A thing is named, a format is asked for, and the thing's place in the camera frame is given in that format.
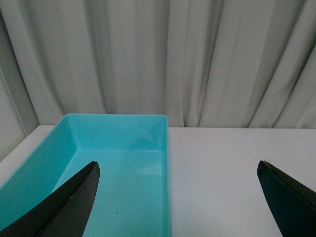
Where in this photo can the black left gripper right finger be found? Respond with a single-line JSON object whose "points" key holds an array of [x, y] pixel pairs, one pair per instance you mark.
{"points": [[292, 204]]}

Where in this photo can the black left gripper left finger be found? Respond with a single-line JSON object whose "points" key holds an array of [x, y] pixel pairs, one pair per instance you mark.
{"points": [[64, 213]]}

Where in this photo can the grey-white pleated curtain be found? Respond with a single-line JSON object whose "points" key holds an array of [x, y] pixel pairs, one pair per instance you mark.
{"points": [[202, 63]]}

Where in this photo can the turquoise plastic storage box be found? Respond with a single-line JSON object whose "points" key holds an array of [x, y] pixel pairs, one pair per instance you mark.
{"points": [[133, 194]]}

